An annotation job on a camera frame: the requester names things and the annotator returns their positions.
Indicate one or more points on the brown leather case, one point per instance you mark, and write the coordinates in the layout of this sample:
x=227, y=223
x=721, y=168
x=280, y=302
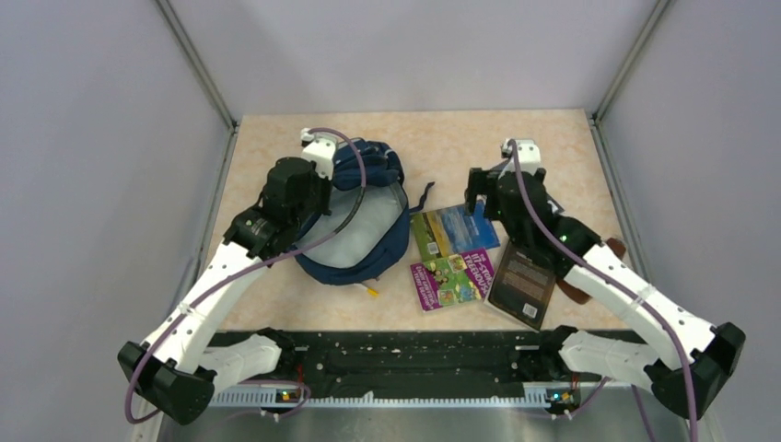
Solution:
x=579, y=293

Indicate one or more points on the black paperback book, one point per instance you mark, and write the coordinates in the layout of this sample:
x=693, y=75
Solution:
x=521, y=289

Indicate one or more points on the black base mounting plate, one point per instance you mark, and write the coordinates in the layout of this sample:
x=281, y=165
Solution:
x=415, y=364

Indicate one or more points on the aluminium frame rail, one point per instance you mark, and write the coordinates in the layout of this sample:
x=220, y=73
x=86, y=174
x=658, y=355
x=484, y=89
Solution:
x=602, y=397

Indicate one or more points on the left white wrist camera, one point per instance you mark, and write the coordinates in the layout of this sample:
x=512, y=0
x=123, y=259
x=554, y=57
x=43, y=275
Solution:
x=320, y=148

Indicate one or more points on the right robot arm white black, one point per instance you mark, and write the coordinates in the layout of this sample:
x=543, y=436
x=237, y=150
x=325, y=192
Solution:
x=683, y=360

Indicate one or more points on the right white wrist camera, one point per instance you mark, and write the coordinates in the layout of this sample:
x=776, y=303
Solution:
x=527, y=152

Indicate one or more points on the purple treehouse book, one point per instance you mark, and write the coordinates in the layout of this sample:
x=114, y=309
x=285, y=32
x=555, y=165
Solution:
x=452, y=281

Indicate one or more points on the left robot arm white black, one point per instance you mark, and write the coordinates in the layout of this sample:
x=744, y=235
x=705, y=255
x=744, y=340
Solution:
x=213, y=293

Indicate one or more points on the blue green landscape book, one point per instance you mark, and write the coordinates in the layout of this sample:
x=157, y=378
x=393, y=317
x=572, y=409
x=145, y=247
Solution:
x=446, y=231

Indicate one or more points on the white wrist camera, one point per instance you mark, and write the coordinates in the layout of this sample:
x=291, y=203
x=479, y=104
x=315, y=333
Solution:
x=320, y=148
x=527, y=152

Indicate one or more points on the navy blue backpack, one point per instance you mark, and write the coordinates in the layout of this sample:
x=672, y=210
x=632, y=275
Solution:
x=378, y=235

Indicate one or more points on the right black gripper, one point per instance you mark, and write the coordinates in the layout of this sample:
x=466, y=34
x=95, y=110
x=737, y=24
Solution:
x=481, y=183

